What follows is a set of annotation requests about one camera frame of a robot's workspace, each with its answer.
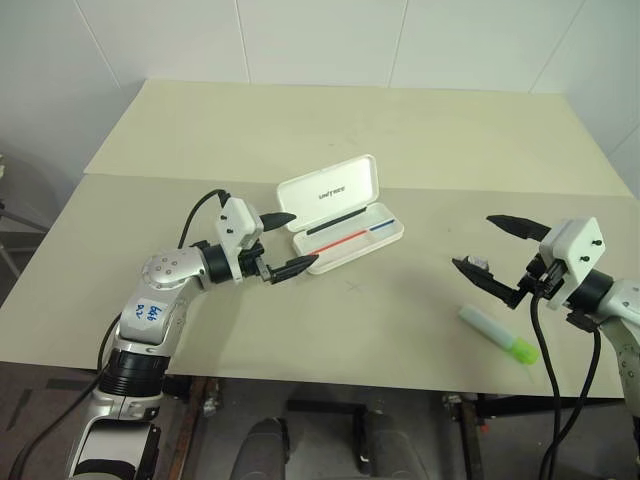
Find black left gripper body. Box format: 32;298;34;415
238;238;275;285

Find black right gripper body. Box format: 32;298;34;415
519;252;569;306

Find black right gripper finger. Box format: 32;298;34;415
486;214;552;244
450;257;527;308

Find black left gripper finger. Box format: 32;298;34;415
260;211;298;233
268;253;321;285

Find dark rounded shape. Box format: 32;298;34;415
233;416;292;480

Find rusty metal table leg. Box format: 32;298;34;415
172;376;222;480
441;392;487;480

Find red and blue pen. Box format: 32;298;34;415
311;218;397;257

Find white open pencil case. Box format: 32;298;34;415
275;154;406;277

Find green highlighter marker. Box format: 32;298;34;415
456;304;541;366

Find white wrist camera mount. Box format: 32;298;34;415
538;216;608;311
215;197;265;284

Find black table frame bar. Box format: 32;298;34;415
285;395;481;418

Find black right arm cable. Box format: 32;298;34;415
528;293;603;480

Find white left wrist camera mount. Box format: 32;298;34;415
215;197;265;284

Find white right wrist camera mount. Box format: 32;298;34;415
538;216;608;311

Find black pen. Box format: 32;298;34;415
306;208;366;237

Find white label with blue writing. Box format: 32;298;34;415
121;294;174;342

